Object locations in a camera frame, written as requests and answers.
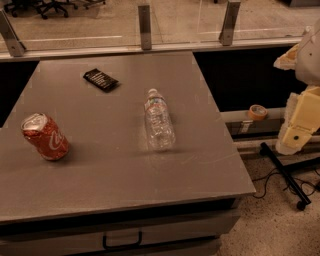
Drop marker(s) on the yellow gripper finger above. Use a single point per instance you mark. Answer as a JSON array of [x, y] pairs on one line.
[[287, 61], [301, 121]]

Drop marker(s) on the clear plastic water bottle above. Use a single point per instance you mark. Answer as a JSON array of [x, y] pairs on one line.
[[158, 124]]

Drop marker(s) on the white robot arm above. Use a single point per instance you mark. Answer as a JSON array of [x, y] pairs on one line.
[[307, 69]]

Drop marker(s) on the orange tape roll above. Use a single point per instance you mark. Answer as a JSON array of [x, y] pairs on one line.
[[257, 112]]

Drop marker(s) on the black wheeled stand leg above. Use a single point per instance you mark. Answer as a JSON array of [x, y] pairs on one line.
[[287, 170]]

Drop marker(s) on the black snack wrapper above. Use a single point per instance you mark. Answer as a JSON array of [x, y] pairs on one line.
[[100, 79]]

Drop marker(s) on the red Coca-Cola can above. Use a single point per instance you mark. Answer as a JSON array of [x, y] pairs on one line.
[[43, 133]]

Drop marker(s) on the black office chair base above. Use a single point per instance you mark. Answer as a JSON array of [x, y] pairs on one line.
[[43, 6]]

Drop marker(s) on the right metal glass bracket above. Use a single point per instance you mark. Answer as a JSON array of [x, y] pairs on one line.
[[230, 18]]

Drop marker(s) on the metal glass bracket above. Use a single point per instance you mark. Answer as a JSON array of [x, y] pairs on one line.
[[230, 18], [145, 27], [14, 45]]

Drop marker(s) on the middle metal glass bracket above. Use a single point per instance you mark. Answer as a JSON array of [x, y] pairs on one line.
[[145, 27]]

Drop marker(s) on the black drawer handle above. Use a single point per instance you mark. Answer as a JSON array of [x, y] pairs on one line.
[[121, 240]]

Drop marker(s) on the left metal glass bracket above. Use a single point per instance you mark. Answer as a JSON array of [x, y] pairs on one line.
[[14, 45]]

